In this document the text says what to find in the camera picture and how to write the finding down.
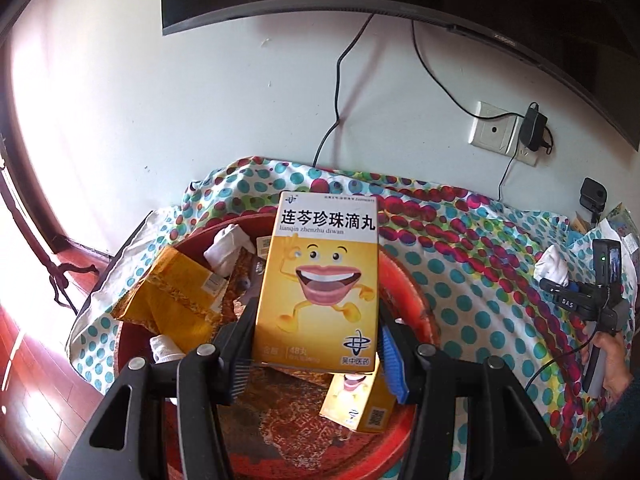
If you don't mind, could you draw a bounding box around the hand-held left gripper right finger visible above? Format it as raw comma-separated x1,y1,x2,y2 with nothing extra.
377,305,561,480

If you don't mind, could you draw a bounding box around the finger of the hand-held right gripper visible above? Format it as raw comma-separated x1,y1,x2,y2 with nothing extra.
539,277,583,297

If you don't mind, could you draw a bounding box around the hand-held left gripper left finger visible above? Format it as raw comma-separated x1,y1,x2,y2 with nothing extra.
60,300,261,480

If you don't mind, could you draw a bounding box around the white sock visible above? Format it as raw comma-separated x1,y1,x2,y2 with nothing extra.
150,334,187,366
202,224,256,278
532,246,571,288

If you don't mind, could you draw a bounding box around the yellow cartoon medicine box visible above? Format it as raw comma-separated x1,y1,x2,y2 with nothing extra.
251,190,379,376
320,372,398,433

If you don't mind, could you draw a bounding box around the large yellow foil bag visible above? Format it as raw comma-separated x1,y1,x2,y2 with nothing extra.
111,246,231,353

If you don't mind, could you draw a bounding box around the round red tray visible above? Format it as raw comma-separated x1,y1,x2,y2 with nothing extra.
112,212,441,480

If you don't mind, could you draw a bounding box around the person's right forearm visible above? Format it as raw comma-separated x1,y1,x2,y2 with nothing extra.
600,375,640,441

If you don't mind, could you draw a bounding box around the person's right hand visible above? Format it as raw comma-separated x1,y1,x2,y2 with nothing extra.
597,331,632,405

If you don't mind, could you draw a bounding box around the polka dot cloth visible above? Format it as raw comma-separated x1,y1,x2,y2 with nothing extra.
65,156,638,466

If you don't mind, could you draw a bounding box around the clear plastic bag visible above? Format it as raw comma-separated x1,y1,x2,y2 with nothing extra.
602,202,640,261

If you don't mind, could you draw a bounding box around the black webcam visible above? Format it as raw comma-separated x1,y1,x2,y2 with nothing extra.
577,177,610,226

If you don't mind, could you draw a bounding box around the black power adapter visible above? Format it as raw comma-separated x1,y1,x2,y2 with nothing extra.
517,102,553,153

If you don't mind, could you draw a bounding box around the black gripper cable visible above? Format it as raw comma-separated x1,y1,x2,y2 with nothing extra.
522,322,596,393

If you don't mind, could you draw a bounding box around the black adapter cable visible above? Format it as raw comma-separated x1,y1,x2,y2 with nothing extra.
497,147,521,201

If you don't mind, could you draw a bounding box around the white wall power socket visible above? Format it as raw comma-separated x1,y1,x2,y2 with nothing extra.
512,140,543,167

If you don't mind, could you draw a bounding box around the white wall plate round hole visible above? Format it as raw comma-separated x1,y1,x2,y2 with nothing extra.
468,101,523,153

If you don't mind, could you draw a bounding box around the thin black cable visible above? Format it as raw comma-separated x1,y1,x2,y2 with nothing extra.
411,19,481,117

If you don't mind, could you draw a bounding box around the thick dark cable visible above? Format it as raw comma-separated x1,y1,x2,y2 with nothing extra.
312,12,376,168

